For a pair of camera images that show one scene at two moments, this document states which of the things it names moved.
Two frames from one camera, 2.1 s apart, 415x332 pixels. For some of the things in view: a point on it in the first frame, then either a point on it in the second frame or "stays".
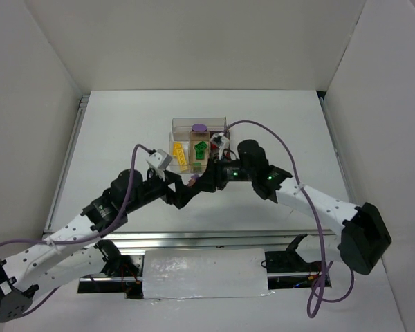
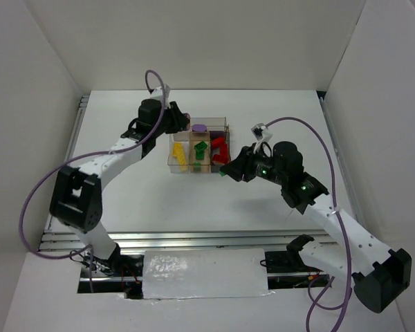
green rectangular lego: x=200 y=153 stays
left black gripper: x=169 y=189 → x=176 y=117
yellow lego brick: x=178 y=151 stays
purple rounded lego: x=199 y=127 stays
